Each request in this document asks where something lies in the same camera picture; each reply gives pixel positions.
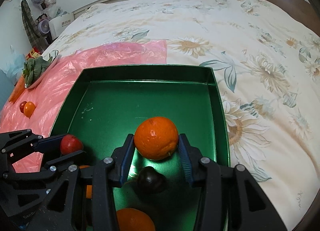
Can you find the pale blue plastic bag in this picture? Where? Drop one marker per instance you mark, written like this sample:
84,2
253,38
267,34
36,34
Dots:
15,60

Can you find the green bok choy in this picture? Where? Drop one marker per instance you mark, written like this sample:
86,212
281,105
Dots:
33,69

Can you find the pink plastic sheet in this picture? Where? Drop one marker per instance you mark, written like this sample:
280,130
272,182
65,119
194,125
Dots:
100,53

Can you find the clear plastic bag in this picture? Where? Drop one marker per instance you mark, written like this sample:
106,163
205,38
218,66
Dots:
51,0

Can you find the plaid garment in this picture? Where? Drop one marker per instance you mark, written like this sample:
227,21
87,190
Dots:
28,23

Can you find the red apple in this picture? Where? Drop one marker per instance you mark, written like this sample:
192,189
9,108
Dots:
22,106
71,144

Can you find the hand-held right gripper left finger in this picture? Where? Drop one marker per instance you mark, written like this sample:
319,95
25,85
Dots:
125,163

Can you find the green tray box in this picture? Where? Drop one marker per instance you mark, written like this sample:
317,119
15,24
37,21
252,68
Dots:
150,96

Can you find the small white fan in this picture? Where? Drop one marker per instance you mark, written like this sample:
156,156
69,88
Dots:
44,26

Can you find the dark purple plum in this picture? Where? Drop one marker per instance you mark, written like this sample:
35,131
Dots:
150,179

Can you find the dark rimmed white plate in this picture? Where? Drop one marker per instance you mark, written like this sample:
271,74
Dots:
51,63

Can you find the orange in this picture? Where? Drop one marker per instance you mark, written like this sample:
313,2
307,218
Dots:
156,137
88,192
135,221
29,109

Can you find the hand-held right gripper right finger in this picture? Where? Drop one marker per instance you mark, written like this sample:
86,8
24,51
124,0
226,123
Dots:
186,163

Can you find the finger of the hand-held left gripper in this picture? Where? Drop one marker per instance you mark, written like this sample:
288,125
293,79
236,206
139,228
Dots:
47,143
62,159

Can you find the floral quilt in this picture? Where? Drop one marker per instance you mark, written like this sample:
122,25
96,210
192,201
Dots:
250,45

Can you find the white paper bag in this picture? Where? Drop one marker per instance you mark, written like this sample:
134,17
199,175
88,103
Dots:
60,24

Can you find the carrot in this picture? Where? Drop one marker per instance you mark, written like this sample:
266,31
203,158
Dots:
16,92

